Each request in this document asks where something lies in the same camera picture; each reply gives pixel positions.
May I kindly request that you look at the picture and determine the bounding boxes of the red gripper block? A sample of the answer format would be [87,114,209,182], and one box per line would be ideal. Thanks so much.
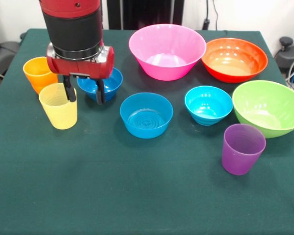
[46,42,115,106]

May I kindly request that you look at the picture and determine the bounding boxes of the small dark blue bowl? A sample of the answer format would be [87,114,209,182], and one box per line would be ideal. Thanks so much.
[76,67,123,103]

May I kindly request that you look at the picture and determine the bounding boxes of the medium blue bowl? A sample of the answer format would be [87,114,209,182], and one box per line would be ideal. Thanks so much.
[119,92,174,140]

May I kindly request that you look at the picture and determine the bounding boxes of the large pink bowl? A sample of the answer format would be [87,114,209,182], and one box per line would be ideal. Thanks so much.
[128,23,207,82]

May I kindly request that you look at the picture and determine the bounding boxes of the small cyan bowl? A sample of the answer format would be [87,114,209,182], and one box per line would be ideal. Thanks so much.
[184,85,234,126]

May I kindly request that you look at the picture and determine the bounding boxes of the yellow plastic cup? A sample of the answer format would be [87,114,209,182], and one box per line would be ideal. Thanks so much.
[38,82,78,130]

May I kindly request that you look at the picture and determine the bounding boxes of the orange plastic cup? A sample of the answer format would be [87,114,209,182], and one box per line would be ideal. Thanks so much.
[23,56,59,95]

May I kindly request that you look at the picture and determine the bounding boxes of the dark green table cloth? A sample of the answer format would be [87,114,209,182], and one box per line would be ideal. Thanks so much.
[0,28,294,235]

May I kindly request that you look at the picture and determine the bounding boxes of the large red-orange bowl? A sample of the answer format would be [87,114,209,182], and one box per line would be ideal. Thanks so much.
[201,37,269,84]

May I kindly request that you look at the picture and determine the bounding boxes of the purple plastic cup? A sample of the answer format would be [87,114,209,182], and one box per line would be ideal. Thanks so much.
[221,123,267,176]

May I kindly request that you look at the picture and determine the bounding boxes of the large lime green bowl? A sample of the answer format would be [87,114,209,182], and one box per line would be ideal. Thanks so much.
[232,80,294,139]

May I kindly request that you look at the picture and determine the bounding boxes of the black wall cable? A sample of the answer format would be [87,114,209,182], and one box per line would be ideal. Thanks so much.
[202,0,219,31]

